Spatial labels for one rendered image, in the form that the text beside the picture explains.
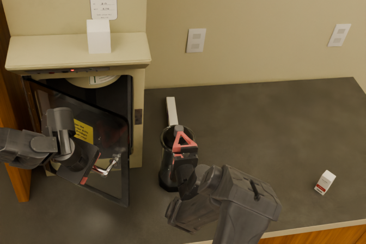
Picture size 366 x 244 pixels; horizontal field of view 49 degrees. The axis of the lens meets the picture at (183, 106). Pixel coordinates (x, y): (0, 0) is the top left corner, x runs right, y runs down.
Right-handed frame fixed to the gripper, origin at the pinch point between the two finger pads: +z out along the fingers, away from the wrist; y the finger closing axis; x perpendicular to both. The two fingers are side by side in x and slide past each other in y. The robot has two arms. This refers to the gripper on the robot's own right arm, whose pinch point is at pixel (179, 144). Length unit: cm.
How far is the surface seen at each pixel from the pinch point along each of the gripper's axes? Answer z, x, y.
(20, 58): 3.0, 37.7, 31.6
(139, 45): 6.2, 10.9, 31.4
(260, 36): 55, -44, -3
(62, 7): 11.8, 28.1, 38.7
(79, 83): 14.3, 26.7, 13.2
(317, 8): 55, -65, 9
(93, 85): 13.4, 23.0, 12.9
